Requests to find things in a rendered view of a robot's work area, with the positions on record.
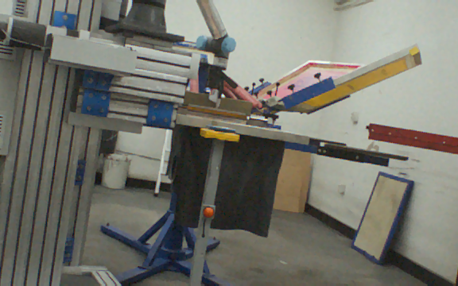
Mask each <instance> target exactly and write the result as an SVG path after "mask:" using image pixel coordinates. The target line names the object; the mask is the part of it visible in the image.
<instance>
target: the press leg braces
mask: <svg viewBox="0 0 458 286"><path fill-rule="evenodd" d="M165 215H166V213H165V214H164V215H163V216H161V217H160V219H159V220H158V221H157V222H155V223H154V224H153V225H152V226H151V227H150V228H149V229H148V230H147V231H146V232H145V233H144V234H143V235H142V236H141V237H140V238H139V239H136V240H134V241H136V242H138V243H140V244H150V243H148V242H147V241H148V240H149V239H150V238H151V237H152V236H153V235H154V234H156V233H157V232H158V231H159V230H160V228H162V229H161V232H160V234H159V235H158V237H157V240H156V241H155V242H154V243H153V246H152V248H151V250H150V251H149V253H148V255H147V257H146V259H145V261H144V263H143V264H142V265H138V267H141V268H144V269H150V268H153V267H155V266H156V265H152V264H153V263H154V261H155V259H156V256H157V255H158V253H159V251H160V249H161V247H162V246H163V243H164V241H165V239H166V237H168V235H169V233H170V231H171V229H172V227H173V225H174V223H175V221H176V220H175V219H174V214H170V216H169V219H166V217H165ZM184 231H185V232H184V237H185V240H186V243H187V247H185V248H184V249H188V250H192V251H193V252H194V250H195V245H196V234H195V232H194V230H193V228H190V227H186V226H184ZM203 275H205V276H215V274H212V273H210V271H209V267H208V264H207V262H206V260H205V261H204V271H203Z"/></svg>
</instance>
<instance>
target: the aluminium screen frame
mask: <svg viewBox="0 0 458 286"><path fill-rule="evenodd" d="M176 123H177V124H183V125H188V126H193V127H199V128H204V129H208V128H206V125H212V126H217V127H222V128H228V129H234V130H235V133H240V134H246V135H251V136H256V137H262V138H267V139H273V140H278V141H287V142H293V143H299V144H304V145H308V144H309V139H310V136H309V135H304V134H300V133H292V132H289V131H284V130H279V129H271V128H267V127H266V129H263V128H257V127H252V126H246V123H243V122H233V121H228V120H223V119H218V118H208V117H202V116H197V115H192V114H187V116H184V115H180V114H177V120H176Z"/></svg>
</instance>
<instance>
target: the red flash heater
mask: <svg viewBox="0 0 458 286"><path fill-rule="evenodd" d="M368 132H369V134H368V140H374V141H383V142H388V143H394V144H399V145H408V146H413V147H418V148H422V149H428V150H432V151H438V152H443V153H452V154H456V155H458V137H450V136H445V135H444V134H438V133H429V132H423V131H417V130H412V129H403V128H398V127H392V126H382V125H377V123H369V129H368Z"/></svg>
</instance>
